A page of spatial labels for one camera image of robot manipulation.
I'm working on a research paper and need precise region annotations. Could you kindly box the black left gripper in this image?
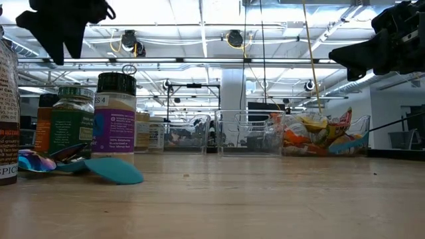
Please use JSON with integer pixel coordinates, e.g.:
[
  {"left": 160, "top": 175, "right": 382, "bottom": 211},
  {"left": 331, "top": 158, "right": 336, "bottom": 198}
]
[{"left": 28, "top": 0, "right": 109, "bottom": 66}]

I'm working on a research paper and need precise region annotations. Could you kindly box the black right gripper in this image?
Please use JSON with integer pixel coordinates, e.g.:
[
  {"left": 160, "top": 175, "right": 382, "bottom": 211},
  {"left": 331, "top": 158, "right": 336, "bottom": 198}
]
[{"left": 328, "top": 0, "right": 425, "bottom": 82}]

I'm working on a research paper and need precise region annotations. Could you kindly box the green label spice jar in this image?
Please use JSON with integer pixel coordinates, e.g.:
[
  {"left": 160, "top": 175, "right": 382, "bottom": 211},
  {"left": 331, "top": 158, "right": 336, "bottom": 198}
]
[{"left": 48, "top": 86, "right": 96, "bottom": 159}]

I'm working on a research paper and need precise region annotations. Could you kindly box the blue red beef ramen packet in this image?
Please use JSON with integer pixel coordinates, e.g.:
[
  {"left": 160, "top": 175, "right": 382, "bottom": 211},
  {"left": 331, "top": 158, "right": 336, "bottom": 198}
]
[{"left": 283, "top": 127, "right": 371, "bottom": 157}]

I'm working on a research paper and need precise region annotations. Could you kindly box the orange label spice jar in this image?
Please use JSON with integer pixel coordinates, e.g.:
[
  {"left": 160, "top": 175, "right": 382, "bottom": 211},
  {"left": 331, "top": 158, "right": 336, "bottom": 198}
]
[{"left": 34, "top": 93, "right": 60, "bottom": 154}]

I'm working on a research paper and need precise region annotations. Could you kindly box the purple label spice jar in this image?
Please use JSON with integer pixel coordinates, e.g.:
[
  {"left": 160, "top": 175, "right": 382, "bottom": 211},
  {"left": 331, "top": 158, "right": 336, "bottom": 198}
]
[{"left": 91, "top": 72, "right": 137, "bottom": 165}]

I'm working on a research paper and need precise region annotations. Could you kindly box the tan lid spice jar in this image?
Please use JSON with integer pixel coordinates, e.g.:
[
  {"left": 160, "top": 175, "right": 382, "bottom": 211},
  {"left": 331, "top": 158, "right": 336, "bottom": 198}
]
[{"left": 134, "top": 111, "right": 151, "bottom": 153}]

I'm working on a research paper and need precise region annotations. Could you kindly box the teal plastic spoon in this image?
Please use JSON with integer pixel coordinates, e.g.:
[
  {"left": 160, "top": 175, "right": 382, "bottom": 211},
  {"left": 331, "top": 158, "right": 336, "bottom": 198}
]
[{"left": 55, "top": 156, "right": 145, "bottom": 186}]

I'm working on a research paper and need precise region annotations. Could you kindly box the clear plastic bin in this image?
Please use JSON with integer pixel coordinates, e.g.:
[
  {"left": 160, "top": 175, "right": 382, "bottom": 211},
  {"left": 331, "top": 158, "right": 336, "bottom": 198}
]
[
  {"left": 214, "top": 109, "right": 286, "bottom": 158},
  {"left": 281, "top": 112, "right": 372, "bottom": 157},
  {"left": 134, "top": 114, "right": 213, "bottom": 156}
]

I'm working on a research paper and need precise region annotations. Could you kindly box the grey chair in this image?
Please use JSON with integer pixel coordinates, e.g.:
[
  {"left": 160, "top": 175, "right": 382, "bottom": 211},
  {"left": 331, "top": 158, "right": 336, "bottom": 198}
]
[{"left": 386, "top": 128, "right": 420, "bottom": 151}]

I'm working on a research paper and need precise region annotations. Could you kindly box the black monitor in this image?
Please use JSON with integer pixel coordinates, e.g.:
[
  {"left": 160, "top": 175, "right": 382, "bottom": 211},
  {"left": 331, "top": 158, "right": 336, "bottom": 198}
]
[{"left": 246, "top": 101, "right": 287, "bottom": 123}]

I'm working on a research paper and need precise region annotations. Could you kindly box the long ceiling light fixture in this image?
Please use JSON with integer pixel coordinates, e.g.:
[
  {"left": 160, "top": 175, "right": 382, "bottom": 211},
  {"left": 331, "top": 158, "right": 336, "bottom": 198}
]
[{"left": 18, "top": 56, "right": 348, "bottom": 65}]

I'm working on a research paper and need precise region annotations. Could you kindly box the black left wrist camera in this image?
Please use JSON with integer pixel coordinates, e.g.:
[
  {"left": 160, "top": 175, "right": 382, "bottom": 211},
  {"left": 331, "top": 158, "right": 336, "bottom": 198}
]
[{"left": 15, "top": 11, "right": 50, "bottom": 38}]

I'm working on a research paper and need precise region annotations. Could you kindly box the yellow hanging cable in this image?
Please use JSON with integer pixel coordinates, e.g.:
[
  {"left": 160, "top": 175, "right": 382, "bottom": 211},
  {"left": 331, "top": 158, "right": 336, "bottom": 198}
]
[{"left": 301, "top": 0, "right": 325, "bottom": 116}]

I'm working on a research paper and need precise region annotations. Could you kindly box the black left wrist camera cable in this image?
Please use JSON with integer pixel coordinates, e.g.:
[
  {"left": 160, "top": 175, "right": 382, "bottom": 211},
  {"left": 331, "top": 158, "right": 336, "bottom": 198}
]
[{"left": 105, "top": 1, "right": 117, "bottom": 20}]

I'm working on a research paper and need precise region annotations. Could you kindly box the hanging wire loop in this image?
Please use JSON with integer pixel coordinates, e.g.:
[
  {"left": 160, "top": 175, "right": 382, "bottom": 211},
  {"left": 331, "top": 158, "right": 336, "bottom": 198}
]
[{"left": 121, "top": 63, "right": 138, "bottom": 76}]

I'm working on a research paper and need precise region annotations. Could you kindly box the black aluminium table frame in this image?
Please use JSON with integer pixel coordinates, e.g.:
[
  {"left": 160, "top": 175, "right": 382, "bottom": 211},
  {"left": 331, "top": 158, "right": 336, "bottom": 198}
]
[{"left": 371, "top": 149, "right": 425, "bottom": 161}]

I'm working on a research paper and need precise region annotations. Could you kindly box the black hanging cable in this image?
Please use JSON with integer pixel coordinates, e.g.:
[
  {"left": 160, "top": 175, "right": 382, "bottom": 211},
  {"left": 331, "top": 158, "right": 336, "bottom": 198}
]
[{"left": 258, "top": 0, "right": 268, "bottom": 104}]

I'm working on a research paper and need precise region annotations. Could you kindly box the black metal stand frame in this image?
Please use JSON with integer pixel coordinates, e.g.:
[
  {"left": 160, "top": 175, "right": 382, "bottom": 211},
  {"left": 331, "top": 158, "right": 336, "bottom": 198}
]
[{"left": 166, "top": 82, "right": 222, "bottom": 116}]

